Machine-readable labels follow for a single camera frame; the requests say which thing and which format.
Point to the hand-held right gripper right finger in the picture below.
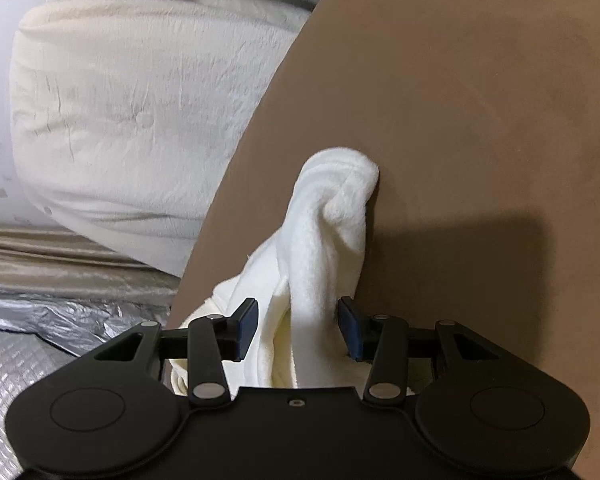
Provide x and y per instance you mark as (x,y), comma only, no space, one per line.
(349,330)

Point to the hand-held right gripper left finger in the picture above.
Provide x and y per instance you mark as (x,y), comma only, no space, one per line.
(244,330)

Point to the white fleece garment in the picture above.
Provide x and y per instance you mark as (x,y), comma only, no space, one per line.
(320,240)

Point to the silver foil sheet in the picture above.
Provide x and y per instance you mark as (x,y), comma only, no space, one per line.
(55,315)

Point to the beige satin curtain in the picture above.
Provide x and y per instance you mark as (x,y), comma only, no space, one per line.
(55,255)

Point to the cream fleece chair cover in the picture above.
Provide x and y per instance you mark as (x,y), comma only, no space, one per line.
(130,110)

